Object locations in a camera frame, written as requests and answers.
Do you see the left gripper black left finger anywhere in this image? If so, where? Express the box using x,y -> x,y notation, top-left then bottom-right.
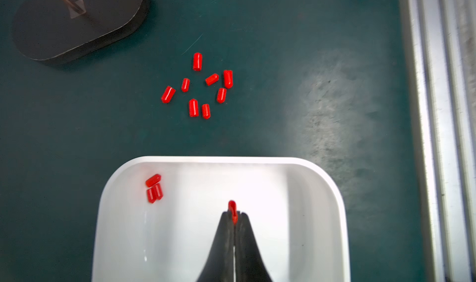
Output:
197,211 -> 234,282

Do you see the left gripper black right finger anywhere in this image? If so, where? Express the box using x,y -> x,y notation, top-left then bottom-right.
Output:
235,213 -> 272,282

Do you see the red protection sleeve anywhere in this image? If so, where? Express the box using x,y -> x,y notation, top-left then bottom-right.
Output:
161,86 -> 176,103
193,53 -> 203,71
223,70 -> 233,89
181,78 -> 191,93
188,98 -> 200,117
216,88 -> 228,104
205,73 -> 219,86
228,200 -> 239,225
202,103 -> 211,120

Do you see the white plastic storage box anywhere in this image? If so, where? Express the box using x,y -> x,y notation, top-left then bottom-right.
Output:
92,156 -> 351,282

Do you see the red sleeve pile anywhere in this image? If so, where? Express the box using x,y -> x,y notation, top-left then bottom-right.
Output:
145,174 -> 163,203

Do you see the metal scroll hook stand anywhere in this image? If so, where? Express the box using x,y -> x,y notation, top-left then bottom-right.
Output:
11,0 -> 150,65

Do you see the aluminium front rail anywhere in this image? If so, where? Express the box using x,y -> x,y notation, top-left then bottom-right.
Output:
399,0 -> 476,282

